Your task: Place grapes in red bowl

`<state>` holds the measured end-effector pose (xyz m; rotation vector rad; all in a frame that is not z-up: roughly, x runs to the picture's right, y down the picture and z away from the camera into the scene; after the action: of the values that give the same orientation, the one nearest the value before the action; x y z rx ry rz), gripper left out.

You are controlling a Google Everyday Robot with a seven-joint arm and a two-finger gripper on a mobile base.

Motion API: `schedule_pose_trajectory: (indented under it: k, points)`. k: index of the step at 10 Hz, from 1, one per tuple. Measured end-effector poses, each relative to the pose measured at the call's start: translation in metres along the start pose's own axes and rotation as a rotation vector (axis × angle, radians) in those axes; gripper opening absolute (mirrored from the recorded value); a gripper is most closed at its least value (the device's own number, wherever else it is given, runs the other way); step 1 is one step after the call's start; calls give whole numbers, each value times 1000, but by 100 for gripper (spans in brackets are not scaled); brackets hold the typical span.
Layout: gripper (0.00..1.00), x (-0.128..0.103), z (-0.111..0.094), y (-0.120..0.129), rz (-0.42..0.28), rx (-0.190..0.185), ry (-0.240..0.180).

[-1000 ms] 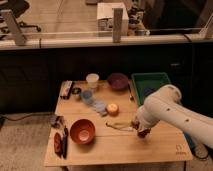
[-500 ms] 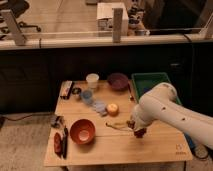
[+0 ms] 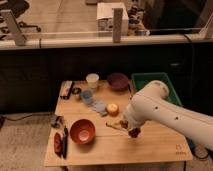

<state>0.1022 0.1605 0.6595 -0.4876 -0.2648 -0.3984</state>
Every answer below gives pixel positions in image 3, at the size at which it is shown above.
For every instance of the black white rectangular box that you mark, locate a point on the black white rectangular box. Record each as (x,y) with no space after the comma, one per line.
(66,89)

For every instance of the white cardboard box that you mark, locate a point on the white cardboard box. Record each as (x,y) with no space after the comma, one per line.
(105,12)

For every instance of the blue cup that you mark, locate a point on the blue cup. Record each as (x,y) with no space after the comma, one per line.
(87,97)

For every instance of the dark red grape bunch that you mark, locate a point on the dark red grape bunch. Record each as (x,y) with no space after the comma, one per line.
(132,132)

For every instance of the green plastic tray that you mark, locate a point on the green plastic tray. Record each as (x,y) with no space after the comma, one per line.
(139,80)

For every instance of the yellow red apple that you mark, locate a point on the yellow red apple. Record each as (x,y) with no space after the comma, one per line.
(112,109)

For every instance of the small metal clip object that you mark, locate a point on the small metal clip object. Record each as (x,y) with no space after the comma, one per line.
(57,121)

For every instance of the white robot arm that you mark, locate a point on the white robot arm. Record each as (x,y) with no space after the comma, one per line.
(150,104)

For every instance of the red handled tool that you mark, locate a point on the red handled tool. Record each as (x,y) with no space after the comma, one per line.
(57,144)

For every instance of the red bowl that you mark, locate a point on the red bowl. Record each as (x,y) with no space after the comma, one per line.
(82,131)

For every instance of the metal spoon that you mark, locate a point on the metal spoon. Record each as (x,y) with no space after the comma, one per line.
(130,91)

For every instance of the purple bowl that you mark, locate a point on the purple bowl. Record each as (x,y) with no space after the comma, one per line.
(117,81)

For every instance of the office chair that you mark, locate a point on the office chair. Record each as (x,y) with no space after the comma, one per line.
(18,7)

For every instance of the white cup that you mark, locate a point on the white cup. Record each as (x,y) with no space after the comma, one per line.
(92,80)

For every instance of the black marker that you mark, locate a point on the black marker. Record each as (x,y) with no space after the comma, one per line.
(64,143)

